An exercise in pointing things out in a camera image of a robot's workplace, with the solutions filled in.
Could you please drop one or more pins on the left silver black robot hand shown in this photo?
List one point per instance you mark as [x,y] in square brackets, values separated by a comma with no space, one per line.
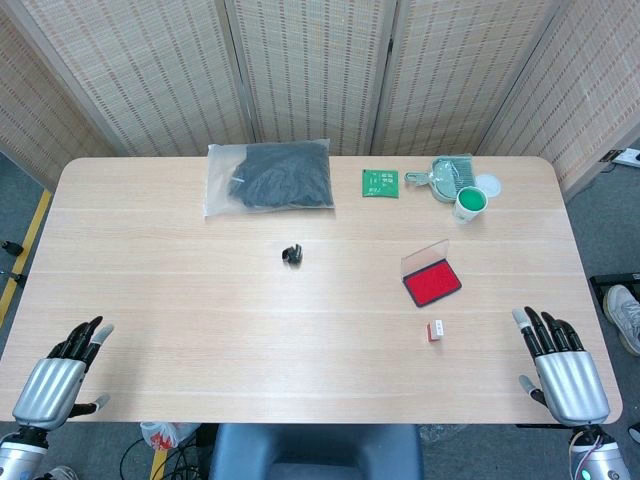
[47,387]

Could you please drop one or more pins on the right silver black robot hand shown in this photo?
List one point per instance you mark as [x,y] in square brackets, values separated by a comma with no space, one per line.
[575,385]

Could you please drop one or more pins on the red and white stamp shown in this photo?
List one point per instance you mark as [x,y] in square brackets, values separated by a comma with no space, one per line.
[436,331]

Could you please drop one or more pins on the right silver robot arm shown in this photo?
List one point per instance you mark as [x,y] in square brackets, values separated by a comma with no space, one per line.
[597,457]

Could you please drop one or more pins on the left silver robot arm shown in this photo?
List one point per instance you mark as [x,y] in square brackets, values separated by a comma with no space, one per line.
[20,452]

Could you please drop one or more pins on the red ink pad clear lid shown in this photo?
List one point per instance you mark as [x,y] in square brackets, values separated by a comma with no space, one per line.
[431,285]

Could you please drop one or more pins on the grey sneaker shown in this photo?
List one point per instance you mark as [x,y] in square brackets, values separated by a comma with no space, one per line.
[622,315]

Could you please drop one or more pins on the white sneaker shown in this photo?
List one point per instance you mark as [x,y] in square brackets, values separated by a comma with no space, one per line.
[60,473]

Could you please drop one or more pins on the red white plastic bag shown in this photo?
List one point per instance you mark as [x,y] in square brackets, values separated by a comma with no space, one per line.
[162,436]

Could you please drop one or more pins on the black caster wheel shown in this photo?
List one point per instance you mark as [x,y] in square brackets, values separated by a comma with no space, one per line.
[11,246]

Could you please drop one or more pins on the paper cup green inside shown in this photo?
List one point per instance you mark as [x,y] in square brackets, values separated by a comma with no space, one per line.
[471,202]

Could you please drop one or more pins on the white round lid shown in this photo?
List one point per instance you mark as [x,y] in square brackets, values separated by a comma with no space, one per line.
[491,182]

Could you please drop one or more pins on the white power strip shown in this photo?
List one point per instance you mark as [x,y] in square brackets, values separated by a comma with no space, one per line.
[625,157]

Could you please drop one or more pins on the pale green dustpan set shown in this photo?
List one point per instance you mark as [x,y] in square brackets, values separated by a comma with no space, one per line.
[445,175]

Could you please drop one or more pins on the blue chair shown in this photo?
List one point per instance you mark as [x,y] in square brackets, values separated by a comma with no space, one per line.
[315,452]

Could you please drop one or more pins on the woven folding screen panel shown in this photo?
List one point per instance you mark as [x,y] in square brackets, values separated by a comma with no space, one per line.
[590,95]
[460,75]
[35,115]
[150,75]
[310,70]

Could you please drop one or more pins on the small black clip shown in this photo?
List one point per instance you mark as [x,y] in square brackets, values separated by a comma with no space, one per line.
[291,255]

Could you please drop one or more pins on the green circuit board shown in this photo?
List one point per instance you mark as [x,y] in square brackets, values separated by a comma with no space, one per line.
[380,183]

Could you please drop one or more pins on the plastic bag with black garment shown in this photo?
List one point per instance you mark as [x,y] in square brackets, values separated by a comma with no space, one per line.
[280,180]

